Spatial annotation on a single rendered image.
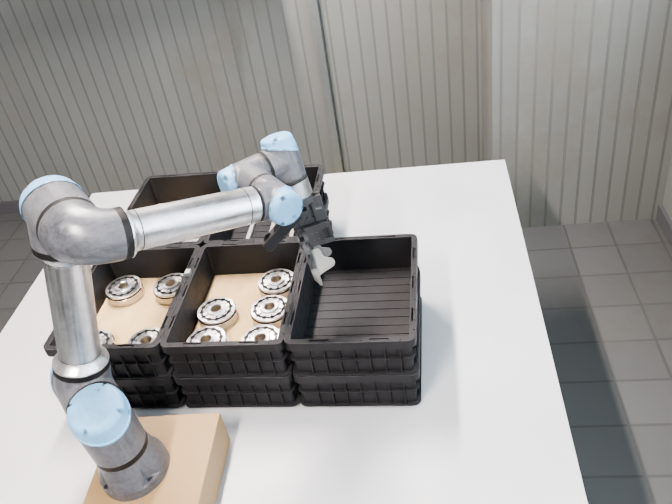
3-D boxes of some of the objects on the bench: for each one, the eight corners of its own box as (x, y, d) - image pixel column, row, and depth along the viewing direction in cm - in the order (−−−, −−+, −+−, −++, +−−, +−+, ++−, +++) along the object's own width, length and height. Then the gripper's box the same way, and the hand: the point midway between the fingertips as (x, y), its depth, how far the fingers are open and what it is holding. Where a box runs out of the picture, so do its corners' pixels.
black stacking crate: (299, 410, 168) (291, 377, 160) (184, 411, 173) (170, 379, 165) (319, 301, 199) (313, 269, 192) (221, 305, 204) (211, 274, 197)
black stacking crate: (184, 411, 173) (170, 379, 165) (75, 412, 177) (57, 381, 170) (221, 305, 204) (211, 274, 197) (127, 308, 209) (114, 278, 202)
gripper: (321, 199, 150) (349, 281, 158) (316, 184, 161) (343, 262, 169) (284, 211, 150) (314, 293, 158) (282, 195, 161) (310, 273, 169)
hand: (316, 276), depth 163 cm, fingers open, 5 cm apart
